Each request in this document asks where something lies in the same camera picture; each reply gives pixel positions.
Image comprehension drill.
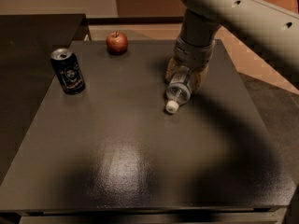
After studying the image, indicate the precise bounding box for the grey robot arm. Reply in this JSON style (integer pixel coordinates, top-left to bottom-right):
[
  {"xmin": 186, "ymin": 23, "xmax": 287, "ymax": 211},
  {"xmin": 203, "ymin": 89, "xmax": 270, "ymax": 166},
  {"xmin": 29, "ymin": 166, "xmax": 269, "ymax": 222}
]
[{"xmin": 165, "ymin": 0, "xmax": 299, "ymax": 88}]

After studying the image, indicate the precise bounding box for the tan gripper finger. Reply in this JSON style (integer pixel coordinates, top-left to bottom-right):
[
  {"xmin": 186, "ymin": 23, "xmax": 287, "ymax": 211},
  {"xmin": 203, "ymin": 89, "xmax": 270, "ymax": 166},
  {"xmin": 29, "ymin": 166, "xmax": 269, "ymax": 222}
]
[
  {"xmin": 164, "ymin": 58, "xmax": 187, "ymax": 83},
  {"xmin": 190, "ymin": 65, "xmax": 208, "ymax": 94}
]

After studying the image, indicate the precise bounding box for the red apple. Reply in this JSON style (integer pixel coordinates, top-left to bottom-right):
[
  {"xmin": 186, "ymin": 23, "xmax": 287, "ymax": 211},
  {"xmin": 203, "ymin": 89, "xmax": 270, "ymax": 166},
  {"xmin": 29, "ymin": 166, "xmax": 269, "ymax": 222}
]
[{"xmin": 106, "ymin": 31, "xmax": 128, "ymax": 55}]

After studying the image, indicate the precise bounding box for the black soda can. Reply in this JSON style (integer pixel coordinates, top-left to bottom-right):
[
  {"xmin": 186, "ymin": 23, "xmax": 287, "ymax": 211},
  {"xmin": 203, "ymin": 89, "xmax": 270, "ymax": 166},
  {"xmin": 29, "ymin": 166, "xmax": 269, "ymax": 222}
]
[{"xmin": 50, "ymin": 48, "xmax": 85, "ymax": 94}]

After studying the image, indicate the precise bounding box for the clear plastic water bottle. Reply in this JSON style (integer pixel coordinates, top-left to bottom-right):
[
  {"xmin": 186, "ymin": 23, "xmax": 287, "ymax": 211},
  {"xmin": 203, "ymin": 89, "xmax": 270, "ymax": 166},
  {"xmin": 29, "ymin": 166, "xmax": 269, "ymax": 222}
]
[{"xmin": 165, "ymin": 74, "xmax": 192, "ymax": 114}]

